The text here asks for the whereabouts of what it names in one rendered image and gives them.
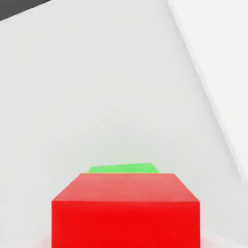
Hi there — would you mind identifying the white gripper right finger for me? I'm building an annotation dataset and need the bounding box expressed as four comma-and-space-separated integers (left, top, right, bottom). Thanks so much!
200, 232, 216, 248

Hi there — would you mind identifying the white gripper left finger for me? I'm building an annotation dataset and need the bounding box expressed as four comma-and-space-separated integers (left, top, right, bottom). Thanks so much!
39, 234, 52, 248

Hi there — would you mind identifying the small red cube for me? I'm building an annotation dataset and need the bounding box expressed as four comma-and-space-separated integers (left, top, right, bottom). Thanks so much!
51, 172, 201, 248

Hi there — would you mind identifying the small green cube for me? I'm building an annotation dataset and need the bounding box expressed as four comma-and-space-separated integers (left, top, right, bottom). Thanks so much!
87, 162, 160, 174

